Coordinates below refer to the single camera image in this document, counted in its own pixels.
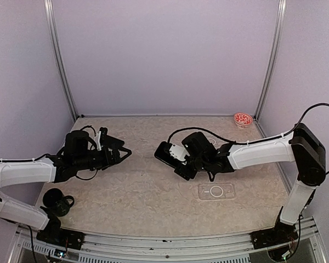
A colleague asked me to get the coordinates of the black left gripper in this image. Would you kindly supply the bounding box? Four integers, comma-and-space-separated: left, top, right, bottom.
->
74, 142, 131, 170

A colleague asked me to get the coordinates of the black smartphone with teal edge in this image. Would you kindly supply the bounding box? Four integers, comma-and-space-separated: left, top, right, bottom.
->
154, 141, 186, 168

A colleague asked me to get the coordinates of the clear magsafe phone case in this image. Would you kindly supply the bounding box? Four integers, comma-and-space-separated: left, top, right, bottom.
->
198, 183, 236, 201
207, 136, 226, 148

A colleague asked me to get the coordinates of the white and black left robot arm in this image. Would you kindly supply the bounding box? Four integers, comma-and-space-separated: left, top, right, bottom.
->
0, 128, 132, 244

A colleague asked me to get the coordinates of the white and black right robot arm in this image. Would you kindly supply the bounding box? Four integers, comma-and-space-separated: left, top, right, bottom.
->
169, 123, 326, 243

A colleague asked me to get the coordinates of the black phone with purple edge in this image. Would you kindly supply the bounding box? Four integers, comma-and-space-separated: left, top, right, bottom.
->
100, 135, 124, 150

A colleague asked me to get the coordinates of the red patterned small bowl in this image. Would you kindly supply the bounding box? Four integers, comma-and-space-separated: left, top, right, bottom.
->
234, 112, 253, 128

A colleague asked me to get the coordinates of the black mug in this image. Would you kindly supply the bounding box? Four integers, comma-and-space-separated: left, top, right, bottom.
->
42, 188, 75, 217

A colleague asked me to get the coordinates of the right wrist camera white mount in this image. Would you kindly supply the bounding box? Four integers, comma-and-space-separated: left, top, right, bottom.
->
169, 144, 189, 164

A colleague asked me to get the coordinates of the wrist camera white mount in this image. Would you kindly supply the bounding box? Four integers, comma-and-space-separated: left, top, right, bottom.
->
169, 144, 189, 164
95, 127, 108, 151

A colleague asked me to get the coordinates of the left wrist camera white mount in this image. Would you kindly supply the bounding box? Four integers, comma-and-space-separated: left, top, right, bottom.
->
95, 127, 108, 151

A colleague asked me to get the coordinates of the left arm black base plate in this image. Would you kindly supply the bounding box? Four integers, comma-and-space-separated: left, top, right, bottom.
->
36, 228, 85, 250

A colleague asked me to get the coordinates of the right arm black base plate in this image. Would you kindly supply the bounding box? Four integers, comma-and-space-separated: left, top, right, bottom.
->
250, 227, 298, 249

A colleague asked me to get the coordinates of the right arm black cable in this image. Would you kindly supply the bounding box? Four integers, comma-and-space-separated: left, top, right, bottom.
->
167, 102, 329, 176

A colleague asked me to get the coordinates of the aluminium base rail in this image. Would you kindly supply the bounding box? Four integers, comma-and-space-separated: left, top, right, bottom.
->
7, 218, 329, 262

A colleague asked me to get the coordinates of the left aluminium frame post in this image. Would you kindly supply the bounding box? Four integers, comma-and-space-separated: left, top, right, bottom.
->
44, 0, 78, 122

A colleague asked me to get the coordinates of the aluminium frame post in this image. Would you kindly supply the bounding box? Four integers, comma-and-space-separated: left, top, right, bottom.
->
254, 0, 287, 122
44, 0, 78, 122

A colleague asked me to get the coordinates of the right aluminium frame post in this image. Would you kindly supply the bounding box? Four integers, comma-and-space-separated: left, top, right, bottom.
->
254, 0, 287, 122

